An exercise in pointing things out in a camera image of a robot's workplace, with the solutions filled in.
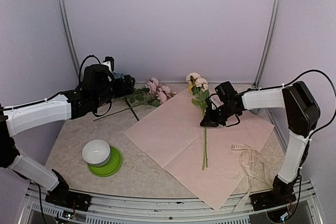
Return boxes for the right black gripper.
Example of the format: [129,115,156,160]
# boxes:
[201,102,238,126]

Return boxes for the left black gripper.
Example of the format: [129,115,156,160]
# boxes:
[94,74,135,108]

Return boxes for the yellow fake flower stem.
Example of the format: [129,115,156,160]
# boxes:
[188,81,209,171]

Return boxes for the pale pink fake flower stem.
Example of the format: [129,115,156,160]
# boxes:
[186,72,209,171]

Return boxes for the pink wrapping paper sheet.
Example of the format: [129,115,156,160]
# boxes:
[125,89,274,210]

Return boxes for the pink fake rose stem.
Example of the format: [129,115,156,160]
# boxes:
[93,78,176,122]

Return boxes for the blue fake flower bunch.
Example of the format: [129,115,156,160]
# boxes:
[112,72,125,83]

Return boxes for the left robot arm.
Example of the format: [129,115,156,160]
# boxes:
[1,63,135,206]

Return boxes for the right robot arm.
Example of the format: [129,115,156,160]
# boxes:
[200,81,321,205]

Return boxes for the light blue mug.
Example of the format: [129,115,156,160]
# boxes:
[251,108,262,115]

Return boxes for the beige printed ribbon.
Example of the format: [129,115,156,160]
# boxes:
[230,143,272,213]

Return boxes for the white ceramic bowl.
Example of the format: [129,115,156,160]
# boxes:
[81,140,111,167]

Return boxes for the green plastic plate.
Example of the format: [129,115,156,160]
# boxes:
[88,146,122,177]

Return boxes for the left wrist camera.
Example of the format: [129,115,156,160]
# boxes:
[102,56,114,72]

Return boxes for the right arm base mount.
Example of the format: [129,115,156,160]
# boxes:
[250,190,297,211]

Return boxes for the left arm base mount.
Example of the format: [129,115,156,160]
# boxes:
[45,191,91,212]

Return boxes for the left aluminium frame post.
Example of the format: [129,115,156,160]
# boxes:
[57,0,82,81]

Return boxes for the aluminium frame post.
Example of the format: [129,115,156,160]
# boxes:
[253,0,281,87]
[57,0,82,81]

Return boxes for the front aluminium rail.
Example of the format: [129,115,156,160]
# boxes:
[18,181,325,223]

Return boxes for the right aluminium frame post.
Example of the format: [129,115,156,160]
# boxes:
[253,0,281,87]

